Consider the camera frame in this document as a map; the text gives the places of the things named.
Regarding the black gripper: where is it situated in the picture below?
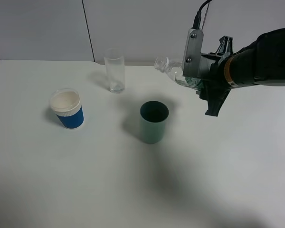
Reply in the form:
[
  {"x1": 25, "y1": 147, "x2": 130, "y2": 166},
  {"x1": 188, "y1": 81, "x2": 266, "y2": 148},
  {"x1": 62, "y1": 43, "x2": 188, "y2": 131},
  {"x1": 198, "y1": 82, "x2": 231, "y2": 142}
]
[{"x1": 196, "y1": 36, "x2": 235, "y2": 117}]

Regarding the clear bottle with green label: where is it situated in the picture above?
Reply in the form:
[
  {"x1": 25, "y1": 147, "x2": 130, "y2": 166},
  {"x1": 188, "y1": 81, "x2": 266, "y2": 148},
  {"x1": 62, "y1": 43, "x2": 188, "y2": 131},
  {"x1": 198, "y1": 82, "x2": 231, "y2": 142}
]
[{"x1": 154, "y1": 57, "x2": 204, "y2": 90}]

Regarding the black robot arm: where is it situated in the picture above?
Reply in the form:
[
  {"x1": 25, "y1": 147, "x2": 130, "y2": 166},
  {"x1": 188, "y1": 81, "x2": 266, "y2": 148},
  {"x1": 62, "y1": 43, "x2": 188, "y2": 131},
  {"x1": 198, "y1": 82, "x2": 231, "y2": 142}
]
[{"x1": 197, "y1": 28, "x2": 285, "y2": 116}]

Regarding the teal plastic cup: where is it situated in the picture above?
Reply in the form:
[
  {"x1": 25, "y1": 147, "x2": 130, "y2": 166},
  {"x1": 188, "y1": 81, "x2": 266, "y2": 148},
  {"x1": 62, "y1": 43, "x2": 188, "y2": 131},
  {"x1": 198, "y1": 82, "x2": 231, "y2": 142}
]
[{"x1": 140, "y1": 101, "x2": 169, "y2": 144}]

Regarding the blue paper cup white lid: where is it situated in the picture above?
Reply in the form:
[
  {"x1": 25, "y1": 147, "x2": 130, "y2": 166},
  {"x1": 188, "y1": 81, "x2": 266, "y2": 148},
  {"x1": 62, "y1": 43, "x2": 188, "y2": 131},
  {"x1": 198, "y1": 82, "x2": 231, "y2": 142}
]
[{"x1": 49, "y1": 88, "x2": 84, "y2": 129}]

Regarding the tall clear glass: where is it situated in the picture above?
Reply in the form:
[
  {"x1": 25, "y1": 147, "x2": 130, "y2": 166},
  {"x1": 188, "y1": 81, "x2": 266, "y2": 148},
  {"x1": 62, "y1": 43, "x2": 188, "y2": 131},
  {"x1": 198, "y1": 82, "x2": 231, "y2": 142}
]
[{"x1": 104, "y1": 48, "x2": 125, "y2": 93}]

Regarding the wrist camera on grey bracket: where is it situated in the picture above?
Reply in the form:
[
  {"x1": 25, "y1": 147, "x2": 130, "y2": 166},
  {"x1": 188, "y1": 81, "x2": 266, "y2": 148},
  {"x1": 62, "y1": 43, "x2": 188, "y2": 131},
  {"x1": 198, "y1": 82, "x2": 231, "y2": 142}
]
[{"x1": 182, "y1": 28, "x2": 204, "y2": 78}]

